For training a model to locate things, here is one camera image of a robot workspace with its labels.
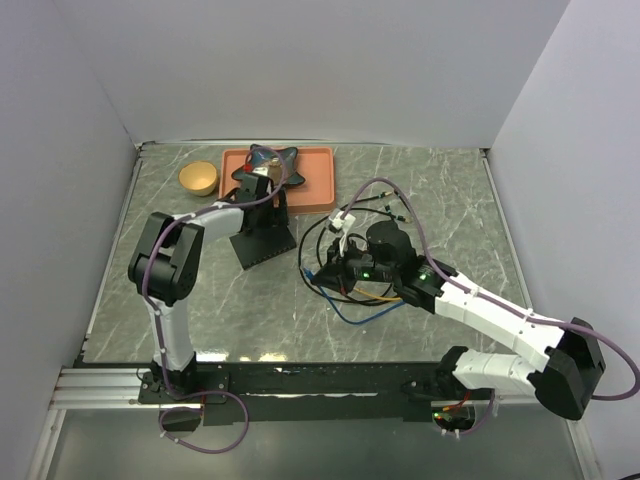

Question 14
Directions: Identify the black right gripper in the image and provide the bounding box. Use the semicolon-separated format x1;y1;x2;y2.
312;234;398;295

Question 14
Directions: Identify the blue ethernet cable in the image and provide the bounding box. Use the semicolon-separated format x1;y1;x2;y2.
302;268;407;326

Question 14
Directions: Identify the yellow ethernet cable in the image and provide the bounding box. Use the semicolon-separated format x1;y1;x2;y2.
353;287;404;303

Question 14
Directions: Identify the black network switch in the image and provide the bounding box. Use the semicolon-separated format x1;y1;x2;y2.
230;225;297;270

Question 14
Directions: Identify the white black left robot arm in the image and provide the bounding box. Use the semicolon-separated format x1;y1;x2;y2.
128;174;296;402

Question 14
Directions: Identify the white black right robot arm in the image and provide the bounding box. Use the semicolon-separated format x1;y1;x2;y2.
309;221;605;420

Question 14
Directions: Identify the blue star-shaped dish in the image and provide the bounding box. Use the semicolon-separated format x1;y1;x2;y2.
231;144;306;188

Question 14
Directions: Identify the salmon pink tray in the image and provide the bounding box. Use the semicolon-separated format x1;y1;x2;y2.
218;146;336;215

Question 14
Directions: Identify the yellow wooden bowl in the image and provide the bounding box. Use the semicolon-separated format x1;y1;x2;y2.
178;161;219;197

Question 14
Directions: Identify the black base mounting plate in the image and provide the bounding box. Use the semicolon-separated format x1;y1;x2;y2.
138;360;490;426

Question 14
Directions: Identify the black coaxial cable bundle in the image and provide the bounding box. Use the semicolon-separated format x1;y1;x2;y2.
298;190;429;307

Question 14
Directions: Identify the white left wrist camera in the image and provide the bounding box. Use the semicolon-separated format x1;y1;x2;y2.
242;159;282;185

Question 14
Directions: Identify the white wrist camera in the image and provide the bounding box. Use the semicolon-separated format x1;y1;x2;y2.
242;159;282;185
326;209;355;256

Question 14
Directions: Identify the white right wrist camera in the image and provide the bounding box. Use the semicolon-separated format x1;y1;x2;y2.
326;209;355;256

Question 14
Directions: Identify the aluminium frame rail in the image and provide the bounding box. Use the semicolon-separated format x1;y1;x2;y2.
50;368;541;410

